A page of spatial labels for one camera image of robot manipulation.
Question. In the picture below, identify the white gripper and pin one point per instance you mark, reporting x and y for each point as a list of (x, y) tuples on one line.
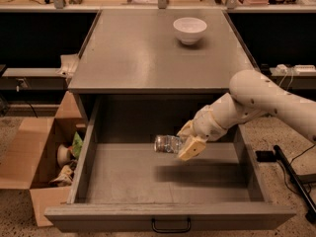
[(206, 124)]

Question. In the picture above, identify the silver red bull can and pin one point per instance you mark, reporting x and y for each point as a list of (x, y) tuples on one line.
[(168, 144)]

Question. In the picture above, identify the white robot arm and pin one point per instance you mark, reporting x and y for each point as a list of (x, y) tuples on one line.
[(251, 94)]

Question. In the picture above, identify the open grey top drawer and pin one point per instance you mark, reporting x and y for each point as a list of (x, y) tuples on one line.
[(121, 183)]

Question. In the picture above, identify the grey cabinet with top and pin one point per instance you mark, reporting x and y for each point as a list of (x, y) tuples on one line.
[(135, 51)]

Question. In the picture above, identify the black small floor box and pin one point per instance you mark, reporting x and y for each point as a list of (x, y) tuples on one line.
[(265, 156)]

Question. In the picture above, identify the white ceramic bowl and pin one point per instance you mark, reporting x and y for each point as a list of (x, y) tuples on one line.
[(189, 30)]

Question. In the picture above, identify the green snack bag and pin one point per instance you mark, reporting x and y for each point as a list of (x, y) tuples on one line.
[(76, 145)]

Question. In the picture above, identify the white cup in box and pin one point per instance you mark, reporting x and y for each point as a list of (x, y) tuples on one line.
[(63, 155)]

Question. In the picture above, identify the crumpled paper bag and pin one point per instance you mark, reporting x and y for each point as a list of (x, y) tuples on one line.
[(64, 178)]

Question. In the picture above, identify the black stand base bar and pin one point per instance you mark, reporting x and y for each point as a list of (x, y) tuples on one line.
[(311, 206)]

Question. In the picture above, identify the brown cardboard box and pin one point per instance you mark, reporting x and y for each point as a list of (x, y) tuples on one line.
[(30, 162)]

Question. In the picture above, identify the black drawer handle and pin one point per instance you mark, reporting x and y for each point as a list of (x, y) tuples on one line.
[(171, 226)]

